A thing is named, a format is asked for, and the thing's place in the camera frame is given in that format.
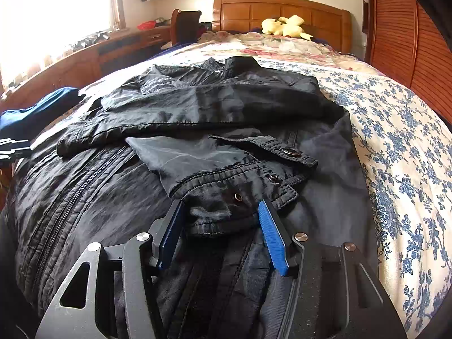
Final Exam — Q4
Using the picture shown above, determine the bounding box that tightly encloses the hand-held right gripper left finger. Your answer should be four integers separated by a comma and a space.
35, 199, 188, 339

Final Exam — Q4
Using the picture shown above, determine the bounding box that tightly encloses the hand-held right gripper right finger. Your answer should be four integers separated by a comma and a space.
258, 199, 408, 339

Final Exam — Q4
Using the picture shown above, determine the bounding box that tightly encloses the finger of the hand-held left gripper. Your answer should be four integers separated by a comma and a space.
0, 136, 32, 165

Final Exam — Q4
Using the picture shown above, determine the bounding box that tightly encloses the black jacket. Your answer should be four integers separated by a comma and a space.
7, 56, 381, 339

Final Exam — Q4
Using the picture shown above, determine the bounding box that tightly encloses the blue garment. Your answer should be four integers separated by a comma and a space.
0, 87, 80, 139

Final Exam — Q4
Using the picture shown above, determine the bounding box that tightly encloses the black metal device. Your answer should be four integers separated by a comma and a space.
72, 32, 112, 49

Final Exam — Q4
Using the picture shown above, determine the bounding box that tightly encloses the window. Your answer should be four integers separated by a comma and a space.
0, 0, 127, 78

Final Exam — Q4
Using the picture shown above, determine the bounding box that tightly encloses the blue floral bed sheet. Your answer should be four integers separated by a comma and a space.
30, 55, 452, 337

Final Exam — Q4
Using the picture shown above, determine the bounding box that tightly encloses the pink floral quilt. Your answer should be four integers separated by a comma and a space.
166, 30, 384, 75

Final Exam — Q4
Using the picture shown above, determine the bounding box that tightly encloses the dark wooden chair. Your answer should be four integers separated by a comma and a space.
170, 8, 203, 45

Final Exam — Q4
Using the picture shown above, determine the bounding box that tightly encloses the yellow plush toy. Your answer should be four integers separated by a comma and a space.
261, 15, 313, 40

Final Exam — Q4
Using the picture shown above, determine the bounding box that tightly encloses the wooden headboard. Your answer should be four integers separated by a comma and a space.
212, 0, 353, 53

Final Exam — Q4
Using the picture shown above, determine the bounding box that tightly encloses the wooden louvred wardrobe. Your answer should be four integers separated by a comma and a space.
360, 0, 452, 121

